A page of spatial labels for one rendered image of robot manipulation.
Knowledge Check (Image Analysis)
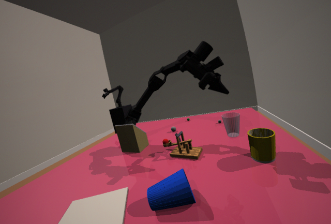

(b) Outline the dark yellow cup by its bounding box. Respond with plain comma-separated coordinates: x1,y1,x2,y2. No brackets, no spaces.
247,128,276,163

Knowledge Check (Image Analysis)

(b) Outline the translucent pink cup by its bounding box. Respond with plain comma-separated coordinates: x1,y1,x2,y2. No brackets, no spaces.
221,112,240,138

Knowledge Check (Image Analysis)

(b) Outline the blue cup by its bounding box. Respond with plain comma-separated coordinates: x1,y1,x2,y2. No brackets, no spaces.
147,169,196,211

